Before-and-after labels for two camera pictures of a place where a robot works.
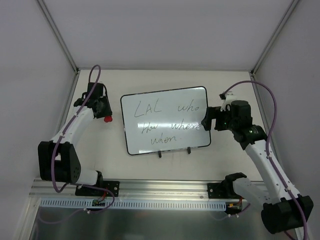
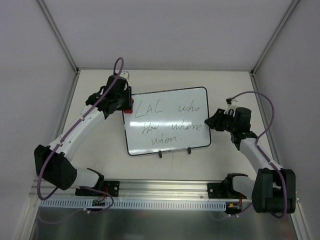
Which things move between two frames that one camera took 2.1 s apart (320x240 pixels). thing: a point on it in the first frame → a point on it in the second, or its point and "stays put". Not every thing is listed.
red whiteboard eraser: [108, 119] → [129, 111]
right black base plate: [220, 190] stays put
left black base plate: [112, 185] stays put
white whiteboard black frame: [165, 120] stays put
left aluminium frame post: [68, 50] stays put
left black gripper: [104, 110] → [127, 99]
